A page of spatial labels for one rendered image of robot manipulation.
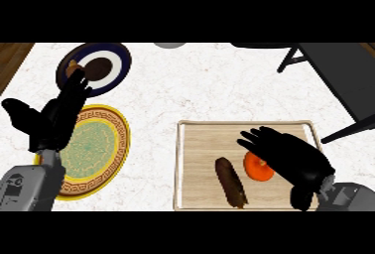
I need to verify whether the grey round object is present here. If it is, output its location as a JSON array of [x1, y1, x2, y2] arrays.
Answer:
[[153, 43, 187, 50]]

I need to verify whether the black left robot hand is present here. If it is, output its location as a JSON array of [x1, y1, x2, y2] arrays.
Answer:
[[0, 68, 94, 154]]

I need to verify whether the brown wooden surface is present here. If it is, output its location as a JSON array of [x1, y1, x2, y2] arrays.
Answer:
[[0, 43, 37, 97]]

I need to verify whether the brown cupcake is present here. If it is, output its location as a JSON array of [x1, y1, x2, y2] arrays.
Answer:
[[66, 57, 113, 82]]

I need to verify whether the pale wooden tray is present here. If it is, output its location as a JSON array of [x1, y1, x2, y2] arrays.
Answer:
[[172, 119, 323, 211]]

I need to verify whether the orange squash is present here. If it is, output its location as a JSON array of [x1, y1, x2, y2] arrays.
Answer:
[[243, 151, 276, 183]]

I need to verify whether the brown elongated vegetable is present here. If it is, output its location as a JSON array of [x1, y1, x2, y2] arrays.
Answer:
[[214, 157, 251, 209]]

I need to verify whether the yellow rimmed patterned plate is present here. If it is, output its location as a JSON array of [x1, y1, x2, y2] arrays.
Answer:
[[32, 103, 131, 201]]

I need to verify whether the dark blue white plate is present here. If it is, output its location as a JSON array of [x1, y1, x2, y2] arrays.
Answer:
[[54, 43, 132, 98]]

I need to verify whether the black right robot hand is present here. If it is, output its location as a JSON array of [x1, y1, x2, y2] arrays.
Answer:
[[236, 125, 336, 212]]

